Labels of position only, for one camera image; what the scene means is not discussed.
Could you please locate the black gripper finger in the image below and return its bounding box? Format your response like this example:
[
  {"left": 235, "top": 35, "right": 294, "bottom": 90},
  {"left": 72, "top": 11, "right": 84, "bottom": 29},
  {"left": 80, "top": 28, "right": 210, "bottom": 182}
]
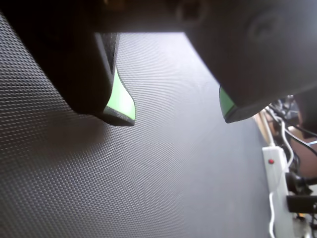
[
  {"left": 0, "top": 0, "right": 137, "bottom": 127},
  {"left": 183, "top": 0, "right": 317, "bottom": 124}
]

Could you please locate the white power strip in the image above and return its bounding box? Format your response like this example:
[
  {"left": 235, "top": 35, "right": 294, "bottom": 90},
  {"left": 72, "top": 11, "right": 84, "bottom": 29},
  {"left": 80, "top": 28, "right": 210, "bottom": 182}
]
[{"left": 262, "top": 145, "right": 298, "bottom": 238}]

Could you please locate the black power plug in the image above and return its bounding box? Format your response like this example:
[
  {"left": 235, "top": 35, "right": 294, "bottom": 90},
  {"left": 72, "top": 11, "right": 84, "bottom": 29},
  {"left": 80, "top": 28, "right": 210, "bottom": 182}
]
[{"left": 284, "top": 172, "right": 313, "bottom": 194}]

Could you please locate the large black textured mat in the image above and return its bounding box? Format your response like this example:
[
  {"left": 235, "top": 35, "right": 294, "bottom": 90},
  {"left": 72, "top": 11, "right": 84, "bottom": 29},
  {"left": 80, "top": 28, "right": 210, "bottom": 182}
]
[{"left": 0, "top": 12, "right": 273, "bottom": 238}]

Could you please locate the black power adapter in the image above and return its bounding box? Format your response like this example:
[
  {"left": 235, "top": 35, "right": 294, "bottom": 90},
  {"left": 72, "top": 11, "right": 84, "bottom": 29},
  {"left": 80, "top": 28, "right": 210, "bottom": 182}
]
[{"left": 286, "top": 195, "right": 317, "bottom": 214}]

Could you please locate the white cable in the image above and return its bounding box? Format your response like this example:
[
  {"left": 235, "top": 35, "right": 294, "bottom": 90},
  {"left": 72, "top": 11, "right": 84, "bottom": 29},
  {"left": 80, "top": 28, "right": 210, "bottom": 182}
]
[{"left": 277, "top": 116, "right": 295, "bottom": 172}]

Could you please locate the thin black cable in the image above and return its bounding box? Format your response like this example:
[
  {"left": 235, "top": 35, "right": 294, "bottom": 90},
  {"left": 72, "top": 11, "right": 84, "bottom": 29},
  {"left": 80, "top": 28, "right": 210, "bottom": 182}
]
[{"left": 284, "top": 127, "right": 317, "bottom": 156}]

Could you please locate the white power strip cord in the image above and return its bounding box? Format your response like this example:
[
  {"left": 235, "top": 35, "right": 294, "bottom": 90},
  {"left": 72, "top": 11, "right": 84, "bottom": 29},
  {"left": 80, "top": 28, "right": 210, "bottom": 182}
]
[{"left": 268, "top": 192, "right": 277, "bottom": 238}]

